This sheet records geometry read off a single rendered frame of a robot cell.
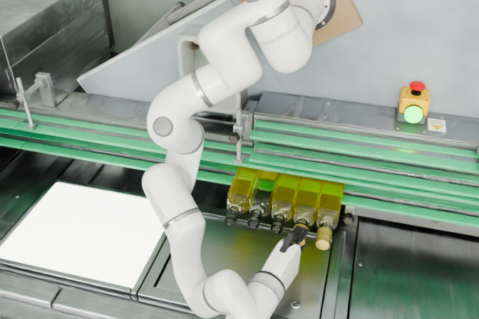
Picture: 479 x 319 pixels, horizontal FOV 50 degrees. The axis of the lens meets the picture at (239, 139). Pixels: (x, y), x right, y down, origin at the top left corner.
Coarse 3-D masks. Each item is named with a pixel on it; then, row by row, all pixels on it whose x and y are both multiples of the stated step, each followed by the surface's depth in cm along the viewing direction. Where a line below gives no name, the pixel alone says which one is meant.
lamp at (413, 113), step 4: (408, 108) 129; (412, 108) 128; (416, 108) 128; (420, 108) 129; (404, 112) 131; (408, 112) 129; (412, 112) 128; (416, 112) 128; (420, 112) 128; (408, 116) 129; (412, 116) 128; (416, 116) 128; (420, 116) 128; (408, 120) 130; (412, 120) 129; (416, 120) 129
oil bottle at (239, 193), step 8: (240, 168) 138; (248, 168) 138; (240, 176) 136; (248, 176) 136; (256, 176) 137; (232, 184) 133; (240, 184) 133; (248, 184) 133; (232, 192) 130; (240, 192) 130; (248, 192) 131; (232, 200) 129; (240, 200) 129; (248, 200) 130; (240, 208) 129; (248, 208) 132
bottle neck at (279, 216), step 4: (276, 212) 126; (280, 212) 126; (276, 216) 125; (280, 216) 125; (284, 216) 126; (272, 220) 125; (276, 220) 124; (280, 220) 124; (284, 220) 126; (272, 224) 123; (276, 224) 122; (280, 224) 123; (272, 228) 124; (276, 228) 125; (280, 228) 122; (276, 232) 124; (280, 232) 123
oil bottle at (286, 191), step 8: (280, 176) 135; (288, 176) 135; (296, 176) 135; (280, 184) 132; (288, 184) 132; (296, 184) 132; (280, 192) 130; (288, 192) 130; (296, 192) 130; (272, 200) 128; (280, 200) 127; (288, 200) 127; (272, 208) 127; (280, 208) 126; (288, 208) 126; (272, 216) 128; (288, 216) 127
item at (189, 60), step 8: (184, 40) 135; (192, 40) 134; (184, 48) 138; (200, 48) 143; (184, 56) 139; (192, 56) 145; (200, 56) 145; (184, 64) 140; (192, 64) 146; (200, 64) 146; (184, 72) 141; (232, 96) 149; (240, 96) 141; (224, 104) 146; (232, 104) 146; (240, 104) 143; (216, 112) 145; (224, 112) 145; (232, 112) 144
